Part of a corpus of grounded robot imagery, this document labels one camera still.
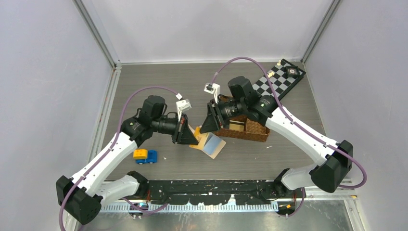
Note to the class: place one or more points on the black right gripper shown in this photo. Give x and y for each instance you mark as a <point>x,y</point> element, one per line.
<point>214,120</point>

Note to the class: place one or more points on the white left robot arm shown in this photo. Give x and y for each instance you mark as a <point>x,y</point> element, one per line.
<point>83,195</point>

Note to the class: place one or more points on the beige leather card holder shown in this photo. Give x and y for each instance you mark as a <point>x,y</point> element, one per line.
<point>213,146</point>

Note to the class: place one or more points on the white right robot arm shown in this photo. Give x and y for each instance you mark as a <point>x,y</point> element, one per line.
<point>329,167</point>

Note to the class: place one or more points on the black white chessboard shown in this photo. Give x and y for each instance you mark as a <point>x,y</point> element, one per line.
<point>280,82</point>

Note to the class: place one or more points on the aluminium frame rail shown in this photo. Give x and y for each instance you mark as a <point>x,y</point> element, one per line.
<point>87,10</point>

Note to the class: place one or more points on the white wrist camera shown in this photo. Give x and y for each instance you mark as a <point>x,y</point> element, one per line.
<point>182,106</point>
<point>214,89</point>

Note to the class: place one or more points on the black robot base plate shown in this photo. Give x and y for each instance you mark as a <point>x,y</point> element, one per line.
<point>214,192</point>

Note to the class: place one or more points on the blue yellow toy car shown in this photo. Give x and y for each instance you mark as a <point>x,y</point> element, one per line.
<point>143,156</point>

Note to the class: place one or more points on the gold black-striped card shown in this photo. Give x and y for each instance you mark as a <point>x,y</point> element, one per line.
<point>200,137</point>

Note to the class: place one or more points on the woven wicker divided basket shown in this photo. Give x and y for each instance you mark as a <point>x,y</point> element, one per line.
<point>241,127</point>

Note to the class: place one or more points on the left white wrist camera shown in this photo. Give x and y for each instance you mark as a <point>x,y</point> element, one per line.
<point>182,106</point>

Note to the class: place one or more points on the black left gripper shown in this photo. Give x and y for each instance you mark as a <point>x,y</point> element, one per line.
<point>185,136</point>

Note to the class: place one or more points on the small black square box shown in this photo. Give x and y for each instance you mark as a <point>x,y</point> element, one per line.
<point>292,71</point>

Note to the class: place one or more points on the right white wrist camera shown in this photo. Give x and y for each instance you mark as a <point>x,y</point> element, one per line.
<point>214,89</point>

